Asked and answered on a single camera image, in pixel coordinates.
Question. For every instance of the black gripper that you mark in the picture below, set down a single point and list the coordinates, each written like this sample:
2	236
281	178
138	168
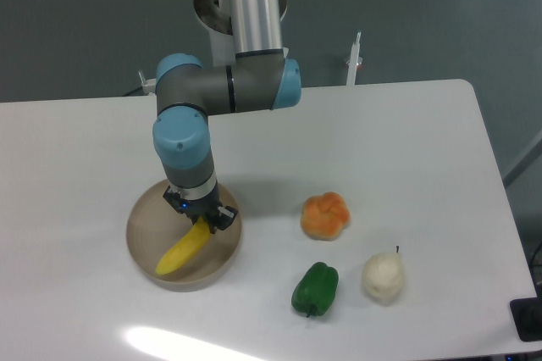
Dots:
218	217

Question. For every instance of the yellow banana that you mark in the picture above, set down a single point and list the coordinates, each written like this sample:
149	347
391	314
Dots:
184	249

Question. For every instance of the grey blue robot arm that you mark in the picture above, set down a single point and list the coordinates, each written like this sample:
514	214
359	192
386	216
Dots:
260	78

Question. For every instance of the beige round plate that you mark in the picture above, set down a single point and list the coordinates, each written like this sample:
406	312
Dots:
153	227

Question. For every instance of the orange bread roll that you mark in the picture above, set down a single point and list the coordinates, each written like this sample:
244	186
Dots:
325	216

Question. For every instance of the green bell pepper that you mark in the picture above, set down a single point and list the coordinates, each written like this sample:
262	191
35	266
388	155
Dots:
315	292

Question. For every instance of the white pear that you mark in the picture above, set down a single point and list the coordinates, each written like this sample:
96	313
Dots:
384	276

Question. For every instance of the black device at table edge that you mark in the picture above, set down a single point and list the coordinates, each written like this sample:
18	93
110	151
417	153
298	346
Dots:
526	313

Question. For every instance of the white horizontal bracket bar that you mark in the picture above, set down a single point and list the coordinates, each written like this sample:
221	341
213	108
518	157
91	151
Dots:
148	85

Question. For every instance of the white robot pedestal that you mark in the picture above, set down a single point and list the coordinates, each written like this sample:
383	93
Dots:
211	18

